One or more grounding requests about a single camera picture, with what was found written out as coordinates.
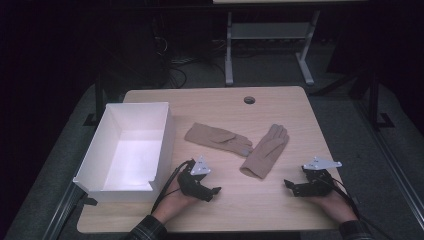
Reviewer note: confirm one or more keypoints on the aluminium rail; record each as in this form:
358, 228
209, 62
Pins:
61, 213
393, 163

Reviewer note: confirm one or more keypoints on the black metal stand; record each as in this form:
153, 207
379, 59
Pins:
375, 100
99, 100

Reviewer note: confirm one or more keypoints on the black table bracket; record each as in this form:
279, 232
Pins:
89, 201

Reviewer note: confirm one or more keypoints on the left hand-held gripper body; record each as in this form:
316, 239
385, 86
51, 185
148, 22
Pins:
191, 183

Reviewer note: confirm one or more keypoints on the beige glove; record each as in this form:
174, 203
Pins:
213, 135
265, 151

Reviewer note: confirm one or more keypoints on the person's right hand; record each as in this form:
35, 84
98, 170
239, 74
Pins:
333, 206

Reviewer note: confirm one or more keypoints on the white box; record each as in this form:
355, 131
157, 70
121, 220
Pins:
133, 160

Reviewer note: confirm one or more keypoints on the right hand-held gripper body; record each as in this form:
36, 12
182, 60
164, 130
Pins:
316, 186

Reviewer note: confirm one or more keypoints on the grey metal desk frame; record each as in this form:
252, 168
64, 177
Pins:
270, 30

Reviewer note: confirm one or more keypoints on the person's left hand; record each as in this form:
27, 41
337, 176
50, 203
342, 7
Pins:
173, 205

